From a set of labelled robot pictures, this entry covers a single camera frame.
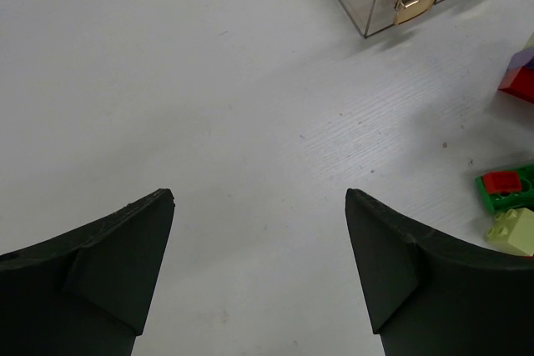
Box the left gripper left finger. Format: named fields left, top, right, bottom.
left=1, top=189, right=174, bottom=355

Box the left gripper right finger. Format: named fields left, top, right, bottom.
left=345, top=189, right=533, bottom=355

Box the green lego plate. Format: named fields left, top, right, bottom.
left=475, top=164, right=533, bottom=213

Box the pale yellow lego brick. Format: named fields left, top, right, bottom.
left=485, top=208, right=533, bottom=257

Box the small red lego tile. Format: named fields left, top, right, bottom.
left=481, top=171, right=522, bottom=194

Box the red lego brick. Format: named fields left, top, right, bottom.
left=498, top=67, right=534, bottom=104

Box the pale green lego brick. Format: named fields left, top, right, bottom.
left=524, top=33, right=534, bottom=49

